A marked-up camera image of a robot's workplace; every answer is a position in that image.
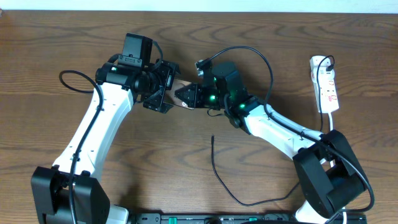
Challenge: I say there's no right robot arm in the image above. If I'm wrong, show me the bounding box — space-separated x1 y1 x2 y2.
175 62 369 223

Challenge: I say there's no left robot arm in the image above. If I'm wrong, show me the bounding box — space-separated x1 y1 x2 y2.
30 33 180 223

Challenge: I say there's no white power strip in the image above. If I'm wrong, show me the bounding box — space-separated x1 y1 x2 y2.
310 55 339 113

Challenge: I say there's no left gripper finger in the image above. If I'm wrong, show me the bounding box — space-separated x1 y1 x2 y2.
160 60 180 82
142 88 174 113

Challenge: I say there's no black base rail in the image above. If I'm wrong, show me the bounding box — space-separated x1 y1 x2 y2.
128 211 368 224

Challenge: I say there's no Galaxy S25 Ultra smartphone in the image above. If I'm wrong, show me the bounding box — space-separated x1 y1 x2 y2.
163 78 197 110

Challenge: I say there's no black USB charging cable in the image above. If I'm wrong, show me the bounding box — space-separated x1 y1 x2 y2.
210 55 335 207

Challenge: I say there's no white power strip cord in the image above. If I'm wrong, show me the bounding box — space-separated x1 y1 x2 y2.
327 112 348 224

